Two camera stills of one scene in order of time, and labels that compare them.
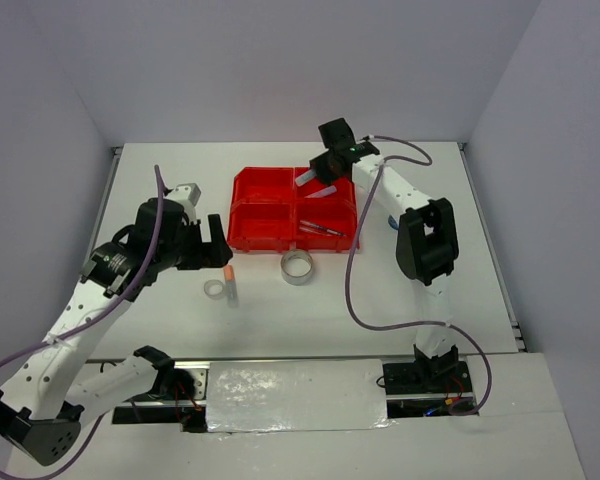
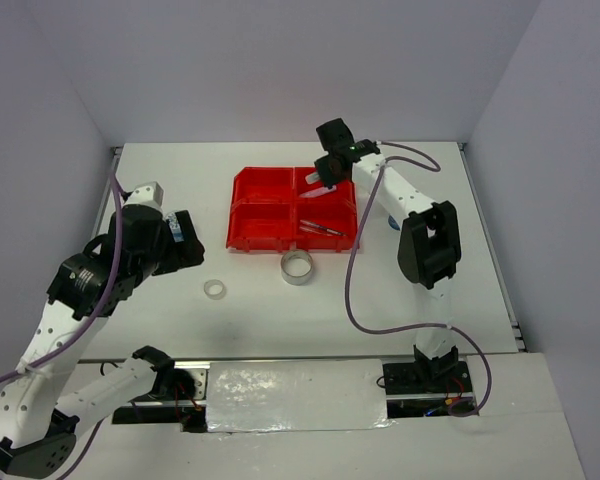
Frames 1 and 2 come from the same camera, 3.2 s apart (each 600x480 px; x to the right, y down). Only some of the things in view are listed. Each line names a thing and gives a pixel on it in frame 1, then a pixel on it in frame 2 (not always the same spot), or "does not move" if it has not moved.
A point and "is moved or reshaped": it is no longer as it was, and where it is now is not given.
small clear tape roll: (214, 289) does not move
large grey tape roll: (296, 280) does not move
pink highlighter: (324, 192) does not move
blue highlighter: (305, 177) is moved or reshaped
